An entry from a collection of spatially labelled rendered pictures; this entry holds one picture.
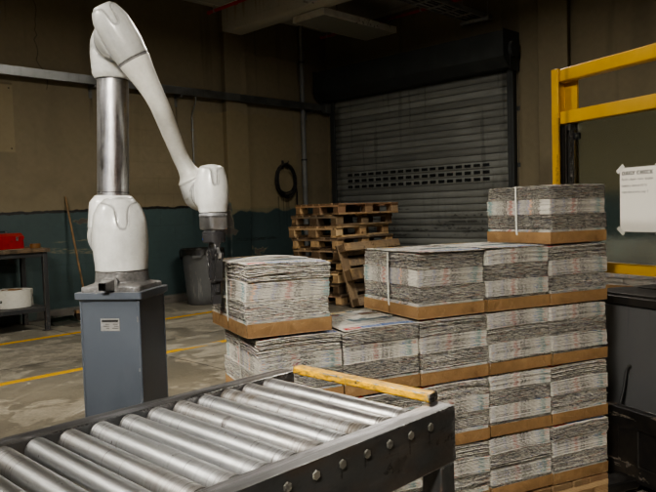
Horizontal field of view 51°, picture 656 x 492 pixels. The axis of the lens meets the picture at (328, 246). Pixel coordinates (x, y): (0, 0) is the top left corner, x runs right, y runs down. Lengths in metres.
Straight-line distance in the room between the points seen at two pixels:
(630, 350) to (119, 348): 2.27
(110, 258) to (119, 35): 0.66
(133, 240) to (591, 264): 1.72
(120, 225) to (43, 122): 6.93
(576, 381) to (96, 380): 1.76
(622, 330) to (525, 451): 0.93
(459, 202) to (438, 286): 7.62
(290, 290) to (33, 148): 6.97
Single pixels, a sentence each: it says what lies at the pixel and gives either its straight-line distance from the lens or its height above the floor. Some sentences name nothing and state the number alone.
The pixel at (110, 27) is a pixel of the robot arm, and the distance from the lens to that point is 2.21.
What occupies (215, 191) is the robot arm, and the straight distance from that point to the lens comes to 2.19.
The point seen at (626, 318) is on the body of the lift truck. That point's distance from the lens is 3.40.
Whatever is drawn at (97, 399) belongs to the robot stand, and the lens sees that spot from 2.16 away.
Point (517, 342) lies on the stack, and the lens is 2.63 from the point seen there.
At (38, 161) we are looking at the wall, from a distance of 8.89.
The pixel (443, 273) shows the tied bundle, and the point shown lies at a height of 0.99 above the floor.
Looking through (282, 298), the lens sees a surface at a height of 0.95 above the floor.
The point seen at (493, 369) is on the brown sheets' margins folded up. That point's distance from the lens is 2.58.
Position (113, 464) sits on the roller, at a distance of 1.30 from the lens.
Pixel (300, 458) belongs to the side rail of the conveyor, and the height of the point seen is 0.80.
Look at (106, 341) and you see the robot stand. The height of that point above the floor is 0.86.
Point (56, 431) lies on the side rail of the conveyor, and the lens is 1.49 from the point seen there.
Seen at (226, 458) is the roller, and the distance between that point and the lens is 1.25.
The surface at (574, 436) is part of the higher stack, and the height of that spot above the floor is 0.31.
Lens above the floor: 1.22
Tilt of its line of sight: 3 degrees down
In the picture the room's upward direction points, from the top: 2 degrees counter-clockwise
